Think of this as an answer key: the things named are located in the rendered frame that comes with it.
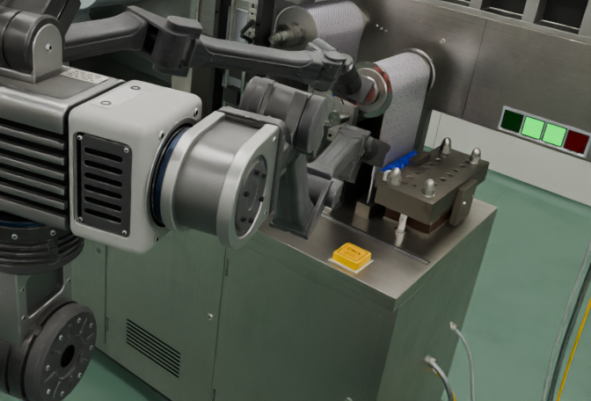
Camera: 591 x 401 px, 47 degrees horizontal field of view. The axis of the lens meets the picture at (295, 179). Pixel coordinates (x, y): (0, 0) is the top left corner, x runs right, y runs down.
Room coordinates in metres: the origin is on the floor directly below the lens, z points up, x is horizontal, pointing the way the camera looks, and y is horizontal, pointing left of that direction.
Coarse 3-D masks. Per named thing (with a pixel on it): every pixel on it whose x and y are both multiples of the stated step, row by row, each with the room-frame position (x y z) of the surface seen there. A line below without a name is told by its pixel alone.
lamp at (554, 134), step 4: (548, 124) 1.78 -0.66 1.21; (548, 128) 1.78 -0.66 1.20; (552, 128) 1.77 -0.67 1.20; (556, 128) 1.77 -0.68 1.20; (560, 128) 1.76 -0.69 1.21; (564, 128) 1.76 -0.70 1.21; (548, 132) 1.78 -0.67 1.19; (552, 132) 1.77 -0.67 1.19; (556, 132) 1.77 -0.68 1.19; (560, 132) 1.76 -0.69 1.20; (564, 132) 1.75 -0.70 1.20; (544, 136) 1.78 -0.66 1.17; (548, 136) 1.77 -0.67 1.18; (552, 136) 1.77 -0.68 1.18; (556, 136) 1.76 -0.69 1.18; (560, 136) 1.76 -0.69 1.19; (544, 140) 1.78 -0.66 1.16; (548, 140) 1.77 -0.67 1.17; (552, 140) 1.77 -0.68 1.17; (556, 140) 1.76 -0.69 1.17; (560, 140) 1.76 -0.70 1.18; (556, 144) 1.76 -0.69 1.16; (560, 144) 1.75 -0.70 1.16
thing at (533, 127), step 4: (528, 120) 1.81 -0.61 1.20; (532, 120) 1.80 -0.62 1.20; (536, 120) 1.80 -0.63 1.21; (524, 124) 1.81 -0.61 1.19; (528, 124) 1.81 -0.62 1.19; (532, 124) 1.80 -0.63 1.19; (536, 124) 1.79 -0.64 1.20; (540, 124) 1.79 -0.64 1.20; (524, 128) 1.81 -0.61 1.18; (528, 128) 1.80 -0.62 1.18; (532, 128) 1.80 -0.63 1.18; (536, 128) 1.79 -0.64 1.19; (540, 128) 1.79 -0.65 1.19; (524, 132) 1.81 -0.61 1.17; (528, 132) 1.80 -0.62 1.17; (532, 132) 1.80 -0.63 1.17; (536, 132) 1.79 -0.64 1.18; (540, 132) 1.79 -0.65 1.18; (532, 136) 1.80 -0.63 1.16; (536, 136) 1.79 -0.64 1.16
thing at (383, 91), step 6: (360, 72) 1.73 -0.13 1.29; (366, 72) 1.72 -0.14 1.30; (372, 72) 1.71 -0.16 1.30; (378, 78) 1.70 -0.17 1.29; (378, 84) 1.70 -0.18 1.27; (384, 84) 1.69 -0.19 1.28; (384, 90) 1.68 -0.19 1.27; (384, 96) 1.68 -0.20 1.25; (378, 102) 1.69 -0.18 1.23; (360, 108) 1.72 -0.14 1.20; (366, 108) 1.71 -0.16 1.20; (372, 108) 1.70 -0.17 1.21; (378, 108) 1.69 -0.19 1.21
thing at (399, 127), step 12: (408, 108) 1.80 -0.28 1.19; (420, 108) 1.88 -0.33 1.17; (384, 120) 1.69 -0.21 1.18; (396, 120) 1.75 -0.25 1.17; (408, 120) 1.82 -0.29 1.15; (384, 132) 1.70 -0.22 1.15; (396, 132) 1.76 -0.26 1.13; (408, 132) 1.83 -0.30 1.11; (396, 144) 1.78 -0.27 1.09; (408, 144) 1.85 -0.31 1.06; (396, 156) 1.79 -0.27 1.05
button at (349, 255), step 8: (344, 248) 1.45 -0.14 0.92; (352, 248) 1.46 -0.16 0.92; (360, 248) 1.46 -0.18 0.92; (336, 256) 1.42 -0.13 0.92; (344, 256) 1.41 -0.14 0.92; (352, 256) 1.42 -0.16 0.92; (360, 256) 1.42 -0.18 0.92; (368, 256) 1.44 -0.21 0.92; (344, 264) 1.41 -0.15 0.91; (352, 264) 1.40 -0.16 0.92; (360, 264) 1.40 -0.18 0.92
